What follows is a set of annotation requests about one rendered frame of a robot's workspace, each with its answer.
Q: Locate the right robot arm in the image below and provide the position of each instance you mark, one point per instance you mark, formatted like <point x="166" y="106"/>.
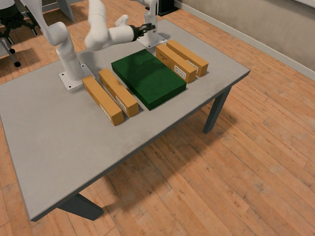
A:
<point x="55" y="34"/>

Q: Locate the tan cardboard carton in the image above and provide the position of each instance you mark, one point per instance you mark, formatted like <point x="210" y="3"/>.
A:
<point x="119" y="92"/>
<point x="200" y="64"/>
<point x="103" y="100"/>
<point x="176" y="63"/>

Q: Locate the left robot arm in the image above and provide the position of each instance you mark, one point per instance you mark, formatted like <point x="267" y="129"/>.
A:
<point x="99" y="37"/>

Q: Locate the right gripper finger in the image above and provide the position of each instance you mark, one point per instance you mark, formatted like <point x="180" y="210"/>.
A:
<point x="6" y="33"/>
<point x="25" y="23"/>

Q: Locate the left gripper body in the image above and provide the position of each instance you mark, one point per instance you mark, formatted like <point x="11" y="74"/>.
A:
<point x="135" y="32"/>

